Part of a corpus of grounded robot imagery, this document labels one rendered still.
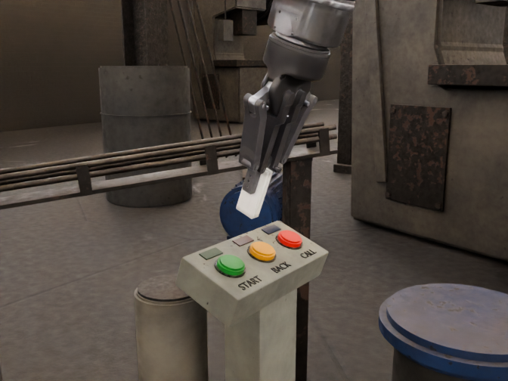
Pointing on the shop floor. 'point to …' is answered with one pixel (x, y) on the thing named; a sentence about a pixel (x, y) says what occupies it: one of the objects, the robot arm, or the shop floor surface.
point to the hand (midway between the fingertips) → (254, 190)
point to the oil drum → (146, 125)
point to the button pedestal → (255, 302)
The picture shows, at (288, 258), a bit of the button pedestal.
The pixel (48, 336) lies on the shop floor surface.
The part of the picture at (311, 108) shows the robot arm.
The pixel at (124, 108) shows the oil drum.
